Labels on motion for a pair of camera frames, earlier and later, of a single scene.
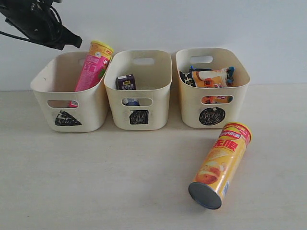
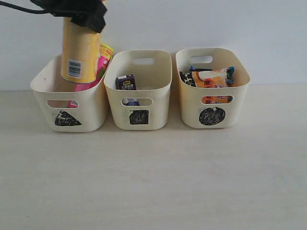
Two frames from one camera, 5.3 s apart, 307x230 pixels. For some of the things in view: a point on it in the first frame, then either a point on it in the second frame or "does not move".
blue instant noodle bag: [186, 75] does not move
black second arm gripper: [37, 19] -> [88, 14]
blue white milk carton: [130, 102] does not move
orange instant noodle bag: [214, 78] does not move
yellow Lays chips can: [220, 165] -> [80, 52]
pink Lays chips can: [98, 57] does not move
